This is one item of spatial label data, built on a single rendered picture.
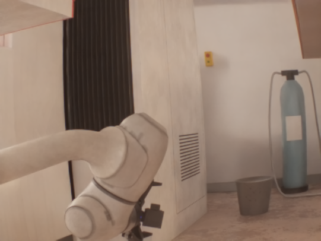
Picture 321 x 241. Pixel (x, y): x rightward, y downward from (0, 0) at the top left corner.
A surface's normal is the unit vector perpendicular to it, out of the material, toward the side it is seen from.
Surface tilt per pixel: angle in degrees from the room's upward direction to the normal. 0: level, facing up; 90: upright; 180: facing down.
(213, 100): 90
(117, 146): 67
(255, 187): 98
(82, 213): 81
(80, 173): 90
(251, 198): 98
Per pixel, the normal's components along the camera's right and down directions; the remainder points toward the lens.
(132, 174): 0.46, 0.37
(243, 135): -0.32, 0.00
